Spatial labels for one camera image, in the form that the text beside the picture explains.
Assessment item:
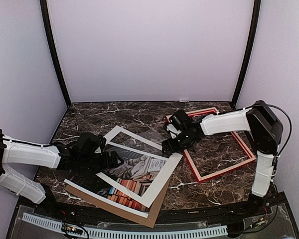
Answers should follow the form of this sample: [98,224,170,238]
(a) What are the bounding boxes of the clear acrylic sheet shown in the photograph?
[110,129,164,156]

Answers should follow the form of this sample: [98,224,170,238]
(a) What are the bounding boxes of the cat and books photo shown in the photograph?
[69,145,167,214]

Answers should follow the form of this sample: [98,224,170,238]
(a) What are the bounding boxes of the white slotted cable duct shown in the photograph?
[21,212,229,239]

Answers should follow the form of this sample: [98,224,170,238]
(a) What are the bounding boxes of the black corner post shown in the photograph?
[230,0,261,109]
[39,0,72,107]

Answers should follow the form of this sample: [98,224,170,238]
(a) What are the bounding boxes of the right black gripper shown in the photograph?
[162,129,195,156]

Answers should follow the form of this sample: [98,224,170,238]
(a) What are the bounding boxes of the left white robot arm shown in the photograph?
[0,129,123,217]

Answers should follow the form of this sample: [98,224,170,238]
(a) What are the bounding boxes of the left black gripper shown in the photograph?
[79,151,124,174]

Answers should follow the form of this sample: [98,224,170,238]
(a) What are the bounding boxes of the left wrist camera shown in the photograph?
[76,132,96,154]

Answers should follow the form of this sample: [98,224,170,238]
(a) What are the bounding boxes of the white mat board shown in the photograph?
[97,126,182,208]

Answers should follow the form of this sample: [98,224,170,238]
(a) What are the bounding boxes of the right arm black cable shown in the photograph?
[249,104,293,160]

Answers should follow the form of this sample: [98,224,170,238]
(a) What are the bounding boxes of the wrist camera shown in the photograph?
[169,110,193,131]
[76,132,96,154]

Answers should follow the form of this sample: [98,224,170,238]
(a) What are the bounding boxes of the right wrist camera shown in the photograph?
[169,110,193,131]

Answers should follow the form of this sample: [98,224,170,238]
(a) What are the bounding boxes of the left black corner post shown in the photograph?
[39,0,72,107]

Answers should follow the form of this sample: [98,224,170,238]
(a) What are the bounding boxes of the right black corner post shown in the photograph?
[230,0,261,109]

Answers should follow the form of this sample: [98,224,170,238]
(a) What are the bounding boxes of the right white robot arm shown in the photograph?
[161,100,283,216]

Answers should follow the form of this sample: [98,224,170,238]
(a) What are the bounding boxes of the brown backing board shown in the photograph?
[65,180,169,228]

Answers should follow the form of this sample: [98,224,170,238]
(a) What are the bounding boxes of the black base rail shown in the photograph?
[22,187,287,228]

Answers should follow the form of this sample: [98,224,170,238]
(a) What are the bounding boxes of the small circuit board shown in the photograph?
[61,223,83,235]

